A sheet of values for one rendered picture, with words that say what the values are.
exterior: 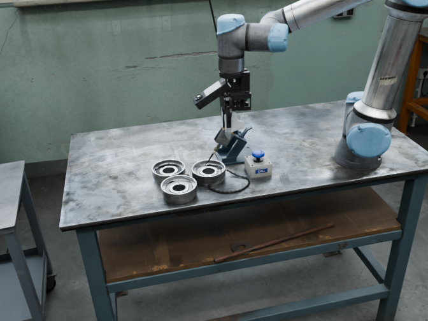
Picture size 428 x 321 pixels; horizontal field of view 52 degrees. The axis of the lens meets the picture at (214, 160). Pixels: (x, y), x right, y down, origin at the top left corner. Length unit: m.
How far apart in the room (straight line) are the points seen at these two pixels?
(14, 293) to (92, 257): 0.71
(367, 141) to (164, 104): 1.93
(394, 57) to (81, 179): 0.99
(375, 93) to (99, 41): 1.95
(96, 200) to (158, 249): 0.30
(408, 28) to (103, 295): 1.15
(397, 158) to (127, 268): 0.95
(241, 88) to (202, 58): 1.65
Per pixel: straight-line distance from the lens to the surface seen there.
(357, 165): 1.47
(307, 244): 1.55
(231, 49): 1.24
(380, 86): 1.25
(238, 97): 1.29
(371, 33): 3.35
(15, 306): 1.98
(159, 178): 1.36
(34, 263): 2.14
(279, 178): 1.40
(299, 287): 2.17
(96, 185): 1.43
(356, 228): 1.64
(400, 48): 1.23
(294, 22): 1.34
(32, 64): 2.92
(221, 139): 1.36
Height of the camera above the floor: 1.54
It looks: 30 degrees down
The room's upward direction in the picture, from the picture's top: 2 degrees counter-clockwise
